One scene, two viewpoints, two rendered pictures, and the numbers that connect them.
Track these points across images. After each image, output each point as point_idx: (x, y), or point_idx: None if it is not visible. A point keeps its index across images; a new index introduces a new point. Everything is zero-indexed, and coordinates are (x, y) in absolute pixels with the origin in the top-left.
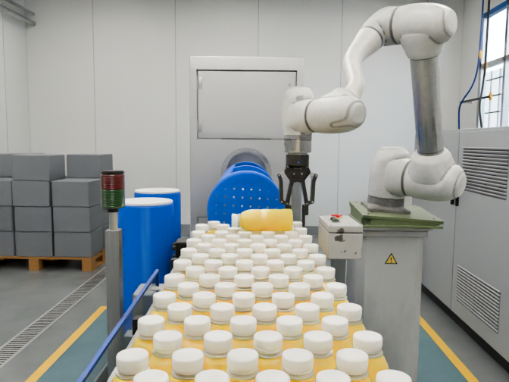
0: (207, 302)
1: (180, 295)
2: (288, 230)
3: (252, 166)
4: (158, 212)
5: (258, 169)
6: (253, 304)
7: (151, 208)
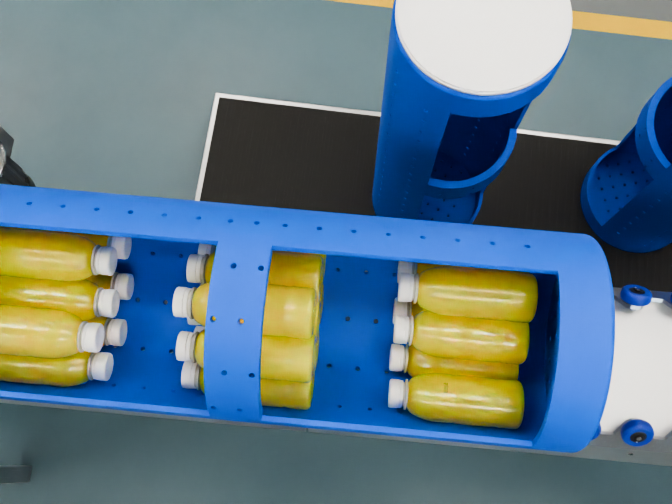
0: None
1: None
2: None
3: (218, 312)
4: (405, 71)
5: (205, 336)
6: None
7: (397, 46)
